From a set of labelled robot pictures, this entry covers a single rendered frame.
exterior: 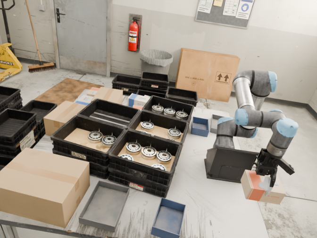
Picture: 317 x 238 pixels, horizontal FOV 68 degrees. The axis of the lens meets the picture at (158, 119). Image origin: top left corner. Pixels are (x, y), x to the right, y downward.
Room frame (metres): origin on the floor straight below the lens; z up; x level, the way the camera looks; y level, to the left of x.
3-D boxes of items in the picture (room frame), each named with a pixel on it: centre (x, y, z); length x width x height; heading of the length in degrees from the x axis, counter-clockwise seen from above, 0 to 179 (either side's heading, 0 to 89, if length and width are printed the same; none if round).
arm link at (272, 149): (0.83, -0.52, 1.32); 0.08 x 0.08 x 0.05
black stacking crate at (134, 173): (1.16, 0.04, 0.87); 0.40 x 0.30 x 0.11; 79
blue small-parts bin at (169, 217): (0.83, -0.14, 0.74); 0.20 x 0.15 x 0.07; 170
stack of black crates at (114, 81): (3.19, 0.54, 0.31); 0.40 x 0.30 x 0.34; 89
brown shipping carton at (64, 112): (1.55, 0.72, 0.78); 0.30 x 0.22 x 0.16; 172
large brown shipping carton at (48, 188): (0.87, 0.58, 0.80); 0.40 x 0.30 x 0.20; 84
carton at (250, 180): (0.83, -0.54, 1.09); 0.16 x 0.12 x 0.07; 89
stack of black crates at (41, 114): (2.05, 1.30, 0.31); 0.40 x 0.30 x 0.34; 179
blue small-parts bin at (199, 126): (1.84, -0.39, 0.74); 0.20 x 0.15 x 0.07; 177
